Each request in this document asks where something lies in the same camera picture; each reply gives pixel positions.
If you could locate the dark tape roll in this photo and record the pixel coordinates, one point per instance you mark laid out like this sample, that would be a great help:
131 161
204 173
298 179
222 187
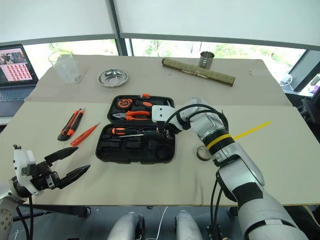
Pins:
198 153

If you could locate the orange black screwdriver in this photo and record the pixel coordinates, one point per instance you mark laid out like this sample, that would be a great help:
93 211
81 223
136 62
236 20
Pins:
120 130

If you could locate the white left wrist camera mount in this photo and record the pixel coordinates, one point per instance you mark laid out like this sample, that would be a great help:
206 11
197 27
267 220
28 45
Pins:
21 162

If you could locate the rolled bamboo mat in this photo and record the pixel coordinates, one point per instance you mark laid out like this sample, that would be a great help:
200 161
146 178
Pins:
190 70

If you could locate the orange black tape measure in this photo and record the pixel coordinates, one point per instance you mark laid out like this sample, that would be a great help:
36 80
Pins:
124 102

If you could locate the silver rounded robot leg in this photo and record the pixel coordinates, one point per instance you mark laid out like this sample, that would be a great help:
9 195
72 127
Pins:
125 227
187 227

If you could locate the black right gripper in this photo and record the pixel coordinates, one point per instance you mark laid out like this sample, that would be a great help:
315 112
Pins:
168 132

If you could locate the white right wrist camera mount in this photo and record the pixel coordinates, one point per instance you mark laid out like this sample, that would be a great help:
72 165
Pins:
161 113

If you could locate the shallow steel bowl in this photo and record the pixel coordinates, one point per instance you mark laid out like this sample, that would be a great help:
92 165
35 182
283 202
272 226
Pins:
112 78

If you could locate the yellow zip tie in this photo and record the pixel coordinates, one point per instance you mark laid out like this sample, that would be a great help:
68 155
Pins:
252 128

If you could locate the black plastic tool case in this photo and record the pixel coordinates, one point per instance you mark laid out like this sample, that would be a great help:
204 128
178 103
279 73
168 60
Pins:
135 150

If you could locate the orange black utility knife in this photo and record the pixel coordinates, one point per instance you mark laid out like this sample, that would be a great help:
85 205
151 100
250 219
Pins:
72 125

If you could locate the black office chair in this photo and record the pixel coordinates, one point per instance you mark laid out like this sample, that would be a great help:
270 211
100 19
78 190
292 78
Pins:
310 110

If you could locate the orange voltage tester pen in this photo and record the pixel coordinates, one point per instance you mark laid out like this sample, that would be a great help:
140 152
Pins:
83 136

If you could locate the clear plastic measuring cup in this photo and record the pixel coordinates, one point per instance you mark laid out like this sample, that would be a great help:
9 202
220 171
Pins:
66 68

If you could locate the white roller blind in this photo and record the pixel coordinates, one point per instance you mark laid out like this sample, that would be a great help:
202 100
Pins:
212 17
55 17

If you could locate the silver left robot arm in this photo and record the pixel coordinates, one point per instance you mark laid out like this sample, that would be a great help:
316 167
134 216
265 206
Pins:
5 220

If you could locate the dark window frame post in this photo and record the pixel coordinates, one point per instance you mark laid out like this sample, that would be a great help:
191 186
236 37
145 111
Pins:
117 20

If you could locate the black table frame bar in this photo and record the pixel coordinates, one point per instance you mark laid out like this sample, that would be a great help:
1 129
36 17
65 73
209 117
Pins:
55 210

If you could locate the steel cup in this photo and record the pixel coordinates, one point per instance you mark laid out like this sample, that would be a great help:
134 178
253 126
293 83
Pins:
206 60

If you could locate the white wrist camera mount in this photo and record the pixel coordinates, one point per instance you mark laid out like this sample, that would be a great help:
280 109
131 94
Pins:
161 113
21 162

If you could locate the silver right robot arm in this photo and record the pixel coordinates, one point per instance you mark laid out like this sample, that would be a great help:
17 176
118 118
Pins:
250 175

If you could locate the open laptop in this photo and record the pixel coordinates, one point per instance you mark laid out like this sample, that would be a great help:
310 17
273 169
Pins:
15 65

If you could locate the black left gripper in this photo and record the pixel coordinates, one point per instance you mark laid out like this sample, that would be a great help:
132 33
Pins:
46 178

